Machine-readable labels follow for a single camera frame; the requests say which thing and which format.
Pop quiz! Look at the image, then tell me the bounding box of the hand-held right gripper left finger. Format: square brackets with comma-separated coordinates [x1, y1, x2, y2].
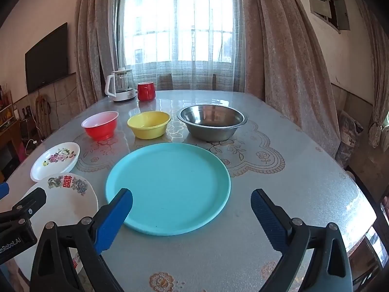
[29, 188, 133, 292]

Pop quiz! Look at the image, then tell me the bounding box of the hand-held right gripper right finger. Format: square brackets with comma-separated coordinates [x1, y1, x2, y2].
[250, 189, 354, 292]

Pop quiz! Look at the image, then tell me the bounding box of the floral enamel basin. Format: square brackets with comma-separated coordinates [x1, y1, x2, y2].
[15, 173, 99, 280]

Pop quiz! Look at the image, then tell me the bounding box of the small white floral plate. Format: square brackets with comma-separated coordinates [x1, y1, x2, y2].
[30, 142, 81, 182]

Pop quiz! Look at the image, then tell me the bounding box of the large teal plate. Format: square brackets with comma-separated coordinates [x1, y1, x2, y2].
[105, 142, 231, 237]

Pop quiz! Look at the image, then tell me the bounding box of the yellow plastic bowl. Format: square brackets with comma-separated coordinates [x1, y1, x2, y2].
[127, 111, 171, 140]

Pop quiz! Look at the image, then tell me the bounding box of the stainless steel bowl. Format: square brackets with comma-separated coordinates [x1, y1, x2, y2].
[177, 104, 248, 142]

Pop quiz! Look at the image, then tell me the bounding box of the pink bag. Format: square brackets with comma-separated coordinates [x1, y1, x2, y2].
[16, 140, 26, 163]

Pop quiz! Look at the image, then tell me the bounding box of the wooden shelf cabinet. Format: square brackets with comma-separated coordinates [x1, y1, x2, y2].
[0, 82, 25, 183]

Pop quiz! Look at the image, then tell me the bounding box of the patterned cushion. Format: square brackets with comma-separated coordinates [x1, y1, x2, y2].
[336, 109, 363, 168]

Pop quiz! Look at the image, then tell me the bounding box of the white glass electric kettle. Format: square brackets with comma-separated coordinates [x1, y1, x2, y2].
[105, 67, 137, 102]

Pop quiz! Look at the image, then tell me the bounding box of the red mug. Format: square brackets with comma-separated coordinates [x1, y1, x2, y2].
[137, 82, 156, 101]

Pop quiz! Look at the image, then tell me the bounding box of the wooden chair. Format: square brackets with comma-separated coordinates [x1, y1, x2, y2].
[157, 72, 217, 92]

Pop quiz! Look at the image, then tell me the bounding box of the beige patterned curtain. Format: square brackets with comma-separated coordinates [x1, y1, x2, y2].
[74, 0, 125, 113]
[240, 0, 341, 155]
[354, 0, 389, 149]

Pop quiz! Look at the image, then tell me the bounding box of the white sheer curtain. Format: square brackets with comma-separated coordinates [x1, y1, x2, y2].
[117, 0, 247, 93]

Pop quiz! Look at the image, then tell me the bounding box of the black wall television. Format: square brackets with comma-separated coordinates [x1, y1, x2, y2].
[25, 22, 69, 94]

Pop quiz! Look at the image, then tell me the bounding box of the grey wall fuse box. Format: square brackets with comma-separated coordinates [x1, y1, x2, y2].
[305, 0, 350, 34]

